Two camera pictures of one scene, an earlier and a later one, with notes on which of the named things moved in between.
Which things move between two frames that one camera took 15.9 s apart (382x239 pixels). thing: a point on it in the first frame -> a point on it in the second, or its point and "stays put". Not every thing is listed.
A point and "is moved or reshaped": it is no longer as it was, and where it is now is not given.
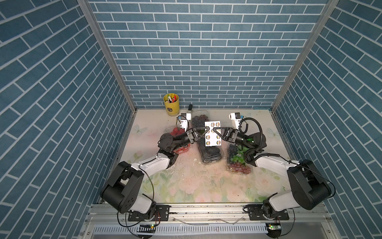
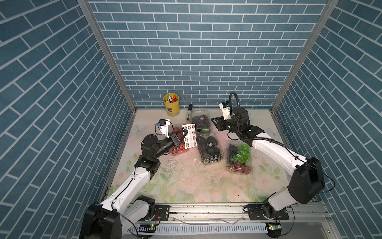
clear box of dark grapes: [199, 117] stays put
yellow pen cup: [172, 104] stays put
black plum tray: [210, 154] stays put
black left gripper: [192, 136] -> [176, 142]
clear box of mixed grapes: [236, 162] stays put
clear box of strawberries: [174, 131] stays put
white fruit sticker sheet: [212, 137] is moved or reshaped
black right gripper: [231, 136] -> [220, 121]
